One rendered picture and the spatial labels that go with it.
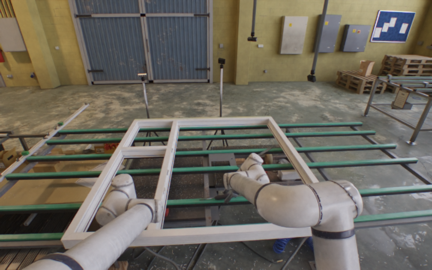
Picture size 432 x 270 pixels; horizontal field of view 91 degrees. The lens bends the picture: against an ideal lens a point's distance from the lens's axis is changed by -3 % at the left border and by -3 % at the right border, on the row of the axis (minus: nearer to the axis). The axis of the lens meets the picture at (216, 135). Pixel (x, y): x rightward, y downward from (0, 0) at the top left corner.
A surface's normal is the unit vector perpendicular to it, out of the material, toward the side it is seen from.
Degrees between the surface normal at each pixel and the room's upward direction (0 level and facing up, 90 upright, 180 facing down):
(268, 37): 90
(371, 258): 0
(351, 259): 55
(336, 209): 61
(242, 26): 90
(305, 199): 30
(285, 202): 42
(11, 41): 90
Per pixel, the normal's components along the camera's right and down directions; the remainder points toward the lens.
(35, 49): 0.07, 0.47
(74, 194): 0.00, -0.88
